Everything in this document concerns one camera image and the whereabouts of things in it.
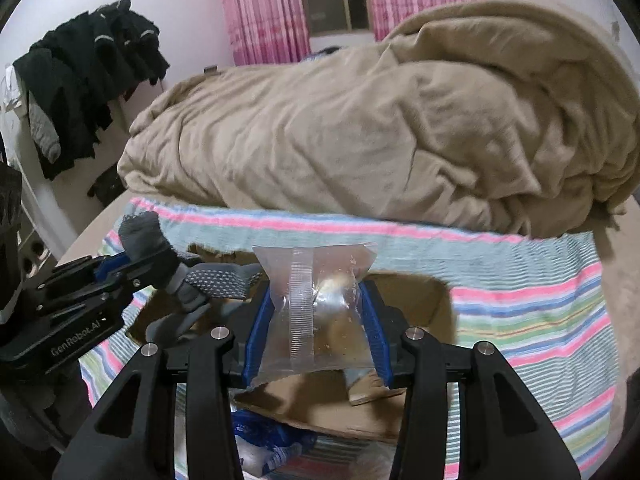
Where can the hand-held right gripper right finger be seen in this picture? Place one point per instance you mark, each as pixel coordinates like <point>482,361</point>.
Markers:
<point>374,332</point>

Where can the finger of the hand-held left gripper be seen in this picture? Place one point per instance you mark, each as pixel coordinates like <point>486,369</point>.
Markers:
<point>107,266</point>
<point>117,287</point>

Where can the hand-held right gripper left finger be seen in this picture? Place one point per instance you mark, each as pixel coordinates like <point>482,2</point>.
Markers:
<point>256,332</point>

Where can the grey dotted sock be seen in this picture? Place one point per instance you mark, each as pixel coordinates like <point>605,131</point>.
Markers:
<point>150,255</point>

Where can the clear plastic bag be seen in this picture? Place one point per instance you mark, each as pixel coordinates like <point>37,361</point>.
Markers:
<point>320,310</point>

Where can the brown cardboard box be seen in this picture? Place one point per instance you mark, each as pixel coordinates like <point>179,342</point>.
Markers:
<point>430,310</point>

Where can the dark object on floor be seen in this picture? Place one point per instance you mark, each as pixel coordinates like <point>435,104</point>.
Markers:
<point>106,187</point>

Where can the blue and white plastic bag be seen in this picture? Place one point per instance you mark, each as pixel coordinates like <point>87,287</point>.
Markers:
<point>265,440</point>

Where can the grey hanging garment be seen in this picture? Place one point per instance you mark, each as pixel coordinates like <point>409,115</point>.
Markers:
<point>42,130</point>

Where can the striped towel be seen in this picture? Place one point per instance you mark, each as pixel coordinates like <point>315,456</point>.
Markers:
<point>530,310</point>

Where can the black hanging clothes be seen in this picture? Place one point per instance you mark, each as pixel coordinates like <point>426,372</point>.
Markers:
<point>85,70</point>

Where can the white hanging garment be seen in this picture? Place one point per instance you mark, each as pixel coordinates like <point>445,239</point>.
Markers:
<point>11,92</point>

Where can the beige blanket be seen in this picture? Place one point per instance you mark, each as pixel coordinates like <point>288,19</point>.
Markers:
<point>350,130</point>

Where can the dark cloth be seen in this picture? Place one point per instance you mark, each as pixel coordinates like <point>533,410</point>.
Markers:
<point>325,52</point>

